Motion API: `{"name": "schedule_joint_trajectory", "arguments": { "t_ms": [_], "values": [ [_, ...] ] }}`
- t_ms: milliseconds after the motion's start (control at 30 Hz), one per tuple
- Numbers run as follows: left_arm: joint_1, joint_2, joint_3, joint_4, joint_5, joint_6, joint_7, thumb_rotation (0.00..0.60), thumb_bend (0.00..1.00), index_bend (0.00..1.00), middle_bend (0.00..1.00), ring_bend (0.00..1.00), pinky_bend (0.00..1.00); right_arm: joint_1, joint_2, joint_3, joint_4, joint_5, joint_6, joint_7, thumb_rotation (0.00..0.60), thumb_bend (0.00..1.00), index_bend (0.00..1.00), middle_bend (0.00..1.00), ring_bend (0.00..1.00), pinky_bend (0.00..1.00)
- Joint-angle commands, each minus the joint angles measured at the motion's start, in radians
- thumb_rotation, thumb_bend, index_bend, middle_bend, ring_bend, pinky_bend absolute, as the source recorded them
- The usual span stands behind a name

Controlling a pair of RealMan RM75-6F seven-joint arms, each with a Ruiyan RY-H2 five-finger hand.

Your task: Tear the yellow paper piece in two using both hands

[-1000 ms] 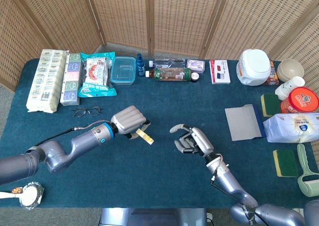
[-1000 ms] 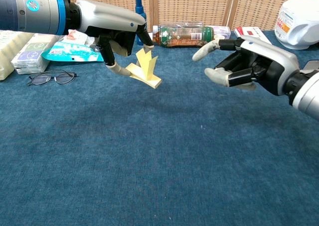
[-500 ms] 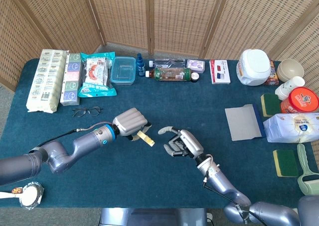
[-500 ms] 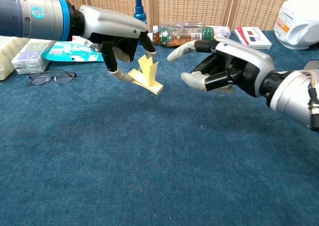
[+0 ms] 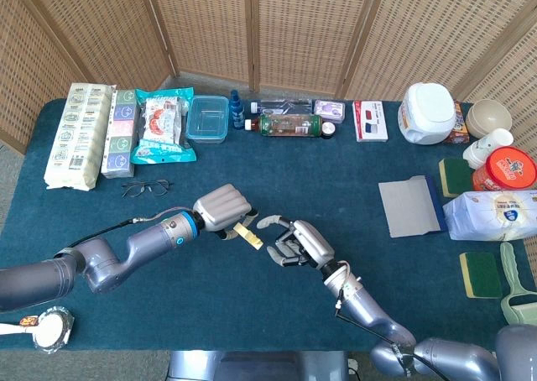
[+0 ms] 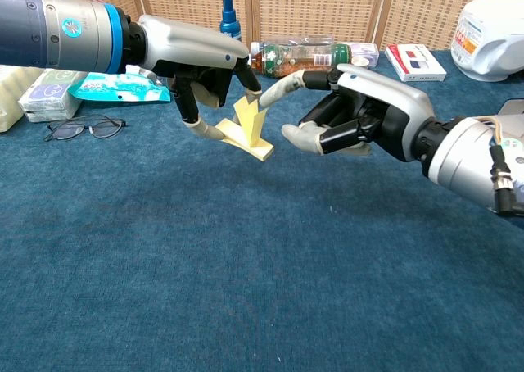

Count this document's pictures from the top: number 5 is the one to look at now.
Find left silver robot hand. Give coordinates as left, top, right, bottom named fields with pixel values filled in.
left=192, top=183, right=258, bottom=243

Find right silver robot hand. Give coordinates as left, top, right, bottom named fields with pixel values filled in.
left=256, top=215, right=336, bottom=269

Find pale yellow rectangular block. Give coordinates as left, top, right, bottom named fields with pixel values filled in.
left=233, top=222, right=264, bottom=250

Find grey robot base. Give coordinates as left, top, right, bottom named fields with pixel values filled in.
left=167, top=349, right=350, bottom=381

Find blue carpet table cover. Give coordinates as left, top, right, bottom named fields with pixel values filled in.
left=0, top=97, right=537, bottom=352

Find teal snack bag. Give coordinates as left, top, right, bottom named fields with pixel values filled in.
left=129, top=87, right=197, bottom=165

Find clear container blue rim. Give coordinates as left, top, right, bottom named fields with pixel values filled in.
left=185, top=96, right=230, bottom=144

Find blue spray bottle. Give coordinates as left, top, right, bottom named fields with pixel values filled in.
left=229, top=90, right=247, bottom=131

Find green label tea bottle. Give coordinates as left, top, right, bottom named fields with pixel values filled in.
left=244, top=112, right=324, bottom=138

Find pastel tissue multipack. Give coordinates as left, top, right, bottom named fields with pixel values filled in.
left=100, top=89, right=139, bottom=180

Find white red card box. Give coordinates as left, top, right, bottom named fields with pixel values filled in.
left=352, top=100, right=389, bottom=143

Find small purple box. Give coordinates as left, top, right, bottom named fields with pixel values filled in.
left=313, top=99, right=347, bottom=124

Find green yellow sponge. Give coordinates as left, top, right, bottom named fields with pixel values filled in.
left=459, top=251, right=503, bottom=300
left=438, top=157, right=477, bottom=199

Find long cream plastic pack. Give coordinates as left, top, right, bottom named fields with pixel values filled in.
left=44, top=82, right=117, bottom=192

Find large white plastic tub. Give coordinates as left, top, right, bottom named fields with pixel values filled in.
left=397, top=82, right=457, bottom=146

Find white blue soft bag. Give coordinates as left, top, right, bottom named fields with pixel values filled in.
left=442, top=190, right=537, bottom=243

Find orange printed box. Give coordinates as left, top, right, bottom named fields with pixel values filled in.
left=444, top=100, right=471, bottom=145

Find wooden wicker folding screen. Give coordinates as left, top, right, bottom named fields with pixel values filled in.
left=0, top=0, right=537, bottom=285

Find pale green lint roller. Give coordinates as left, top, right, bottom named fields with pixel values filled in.
left=499, top=241, right=537, bottom=326

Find red lidded canister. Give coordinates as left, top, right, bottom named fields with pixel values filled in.
left=472, top=146, right=537, bottom=192

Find foil cup white filling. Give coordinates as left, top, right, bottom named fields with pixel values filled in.
left=32, top=305, right=76, bottom=352

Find beige bowl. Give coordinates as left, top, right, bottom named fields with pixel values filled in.
left=465, top=98, right=513, bottom=139

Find white stick orange label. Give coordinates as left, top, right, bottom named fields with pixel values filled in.
left=0, top=316, right=39, bottom=337

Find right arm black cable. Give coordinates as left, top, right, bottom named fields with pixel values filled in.
left=334, top=288, right=446, bottom=378

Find left arm grey black cable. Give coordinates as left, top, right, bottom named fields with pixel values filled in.
left=66, top=206, right=198, bottom=250

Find black thin frame eyeglasses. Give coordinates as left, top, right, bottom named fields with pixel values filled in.
left=121, top=179, right=174, bottom=199

